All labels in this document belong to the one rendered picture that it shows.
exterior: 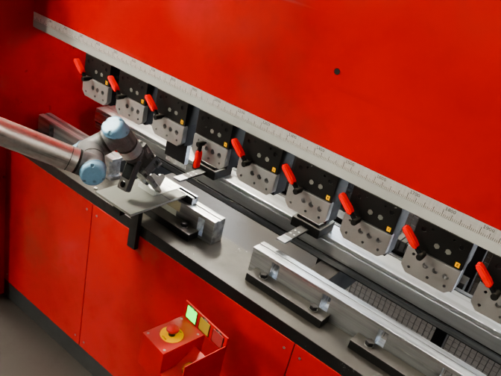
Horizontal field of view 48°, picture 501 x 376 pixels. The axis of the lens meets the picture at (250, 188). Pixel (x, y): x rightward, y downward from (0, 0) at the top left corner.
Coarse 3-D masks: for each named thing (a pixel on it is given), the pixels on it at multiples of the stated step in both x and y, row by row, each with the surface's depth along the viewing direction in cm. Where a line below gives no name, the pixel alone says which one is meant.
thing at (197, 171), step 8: (192, 168) 227; (200, 168) 225; (208, 168) 222; (216, 168) 222; (176, 176) 214; (184, 176) 215; (192, 176) 217; (208, 176) 223; (216, 176) 222; (224, 176) 227
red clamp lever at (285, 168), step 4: (284, 164) 167; (284, 168) 166; (288, 168) 167; (284, 172) 167; (288, 172) 166; (292, 172) 167; (288, 176) 166; (292, 176) 166; (288, 180) 166; (292, 180) 166; (292, 184) 166; (296, 184) 167; (296, 188) 166; (300, 188) 167; (296, 192) 165
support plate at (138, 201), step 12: (96, 192) 192; (108, 192) 193; (120, 192) 195; (132, 192) 197; (144, 192) 199; (168, 192) 202; (180, 192) 204; (120, 204) 188; (132, 204) 190; (144, 204) 191; (156, 204) 193
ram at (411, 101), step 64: (64, 0) 216; (128, 0) 195; (192, 0) 177; (256, 0) 163; (320, 0) 151; (384, 0) 140; (448, 0) 131; (192, 64) 184; (256, 64) 168; (320, 64) 155; (384, 64) 144; (448, 64) 134; (256, 128) 174; (320, 128) 160; (384, 128) 148; (448, 128) 138; (384, 192) 153; (448, 192) 142
